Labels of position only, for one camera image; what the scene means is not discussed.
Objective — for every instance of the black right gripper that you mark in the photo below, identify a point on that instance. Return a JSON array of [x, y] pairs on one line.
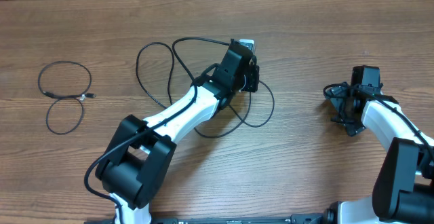
[[344, 116]]

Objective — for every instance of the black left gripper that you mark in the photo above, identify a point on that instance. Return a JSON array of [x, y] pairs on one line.
[[253, 78]]

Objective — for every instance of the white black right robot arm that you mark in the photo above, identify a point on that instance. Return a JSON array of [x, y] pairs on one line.
[[396, 197]]

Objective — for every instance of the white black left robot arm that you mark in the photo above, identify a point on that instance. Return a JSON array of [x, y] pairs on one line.
[[132, 169]]

